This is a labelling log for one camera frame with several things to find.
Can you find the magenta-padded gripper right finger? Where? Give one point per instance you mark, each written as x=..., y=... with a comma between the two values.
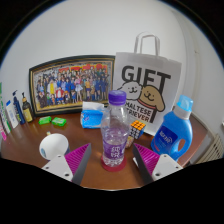
x=146, y=158

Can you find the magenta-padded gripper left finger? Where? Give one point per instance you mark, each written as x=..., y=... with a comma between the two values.
x=77, y=158

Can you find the clear purple-capped water bottle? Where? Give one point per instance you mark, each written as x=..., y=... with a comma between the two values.
x=115, y=136

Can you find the white blue patterned mug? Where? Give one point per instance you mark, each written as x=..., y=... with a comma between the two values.
x=53, y=146

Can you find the colourful puzzle cube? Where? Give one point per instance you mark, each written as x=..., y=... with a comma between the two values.
x=137, y=129

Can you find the blue detergent bottle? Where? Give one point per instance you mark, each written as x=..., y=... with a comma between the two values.
x=170, y=136

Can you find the flat round red coaster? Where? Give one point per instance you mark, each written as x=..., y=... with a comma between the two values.
x=114, y=168

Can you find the blue tissue pack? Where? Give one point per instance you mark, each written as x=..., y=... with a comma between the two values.
x=91, y=118

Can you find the white radiator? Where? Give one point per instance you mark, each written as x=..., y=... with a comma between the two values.
x=213, y=150

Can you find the framed group photo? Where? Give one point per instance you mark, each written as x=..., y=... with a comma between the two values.
x=70, y=85

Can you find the dark blue pump bottle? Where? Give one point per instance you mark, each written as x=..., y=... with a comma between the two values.
x=18, y=111

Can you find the white lotion bottle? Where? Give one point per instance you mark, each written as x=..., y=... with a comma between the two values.
x=12, y=115

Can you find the white paper gift bag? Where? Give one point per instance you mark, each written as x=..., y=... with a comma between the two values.
x=150, y=80

